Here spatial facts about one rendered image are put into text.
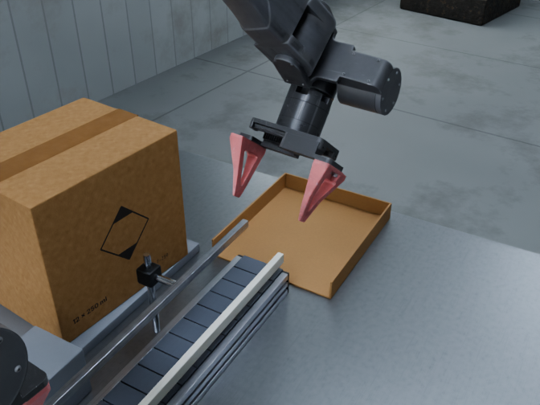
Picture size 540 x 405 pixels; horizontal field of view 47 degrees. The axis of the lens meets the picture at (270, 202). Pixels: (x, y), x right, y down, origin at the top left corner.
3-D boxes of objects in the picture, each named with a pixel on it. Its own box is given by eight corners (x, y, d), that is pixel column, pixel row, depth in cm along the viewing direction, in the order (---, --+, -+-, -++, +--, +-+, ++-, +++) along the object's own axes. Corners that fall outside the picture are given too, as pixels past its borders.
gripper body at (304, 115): (317, 153, 72) (340, 93, 73) (245, 129, 77) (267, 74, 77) (335, 165, 78) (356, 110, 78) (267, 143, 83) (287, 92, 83)
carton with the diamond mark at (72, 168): (64, 347, 101) (29, 208, 86) (-23, 290, 113) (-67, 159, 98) (189, 254, 121) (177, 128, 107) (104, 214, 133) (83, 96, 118)
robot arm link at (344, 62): (300, -7, 72) (267, 56, 70) (393, 10, 66) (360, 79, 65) (329, 52, 82) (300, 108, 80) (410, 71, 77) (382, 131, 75)
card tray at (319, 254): (330, 299, 113) (332, 282, 111) (212, 255, 124) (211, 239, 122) (390, 218, 135) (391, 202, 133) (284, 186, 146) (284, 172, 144)
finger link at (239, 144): (255, 204, 74) (284, 131, 75) (208, 186, 78) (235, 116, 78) (279, 213, 81) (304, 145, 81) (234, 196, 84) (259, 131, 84)
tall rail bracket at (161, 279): (178, 349, 103) (169, 271, 94) (144, 333, 106) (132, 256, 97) (190, 336, 106) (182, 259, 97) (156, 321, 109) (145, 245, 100)
